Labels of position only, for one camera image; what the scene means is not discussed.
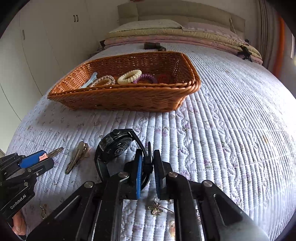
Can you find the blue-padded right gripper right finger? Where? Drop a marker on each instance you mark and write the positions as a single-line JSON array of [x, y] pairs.
[[202, 210]]

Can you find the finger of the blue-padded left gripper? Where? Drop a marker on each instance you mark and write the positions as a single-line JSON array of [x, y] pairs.
[[41, 167], [33, 159]]

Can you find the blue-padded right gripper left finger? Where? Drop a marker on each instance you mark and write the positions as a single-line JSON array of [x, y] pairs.
[[94, 210]]

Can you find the black wristwatch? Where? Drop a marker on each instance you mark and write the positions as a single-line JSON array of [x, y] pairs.
[[113, 145]]

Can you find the light blue hair clip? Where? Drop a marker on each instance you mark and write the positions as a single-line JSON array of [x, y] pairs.
[[91, 79]]

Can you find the person's left hand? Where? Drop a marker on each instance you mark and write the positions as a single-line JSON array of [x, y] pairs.
[[19, 224]]

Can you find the silver snap hair clip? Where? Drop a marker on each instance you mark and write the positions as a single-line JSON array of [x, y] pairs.
[[79, 153]]

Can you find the gold butterfly brooch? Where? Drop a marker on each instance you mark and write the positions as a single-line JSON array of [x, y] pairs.
[[157, 209]]

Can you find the white quilted bedspread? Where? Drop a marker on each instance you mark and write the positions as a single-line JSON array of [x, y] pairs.
[[238, 131]]

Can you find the white wardrobe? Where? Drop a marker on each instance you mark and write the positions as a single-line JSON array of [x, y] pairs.
[[41, 41]]

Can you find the brown wicker basket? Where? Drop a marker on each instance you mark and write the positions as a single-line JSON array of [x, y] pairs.
[[175, 74]]

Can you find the dark brown hairbrush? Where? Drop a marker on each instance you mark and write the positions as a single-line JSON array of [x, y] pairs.
[[154, 46]]

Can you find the black hair clip on quilts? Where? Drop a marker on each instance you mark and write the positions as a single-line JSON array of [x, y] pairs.
[[245, 54]]

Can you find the folded beige pink quilts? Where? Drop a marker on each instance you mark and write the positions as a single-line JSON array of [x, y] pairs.
[[215, 40]]

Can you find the orange curtain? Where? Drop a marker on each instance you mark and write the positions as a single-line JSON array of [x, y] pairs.
[[280, 49]]

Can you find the pink pillow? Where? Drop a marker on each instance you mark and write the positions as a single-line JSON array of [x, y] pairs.
[[195, 26]]

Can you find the white floral pillow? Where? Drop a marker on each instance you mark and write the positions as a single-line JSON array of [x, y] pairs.
[[148, 24]]

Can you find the beige upholstered headboard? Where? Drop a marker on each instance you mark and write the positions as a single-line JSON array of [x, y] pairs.
[[179, 11]]

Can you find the grey curtain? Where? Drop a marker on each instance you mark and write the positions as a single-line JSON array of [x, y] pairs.
[[267, 41]]

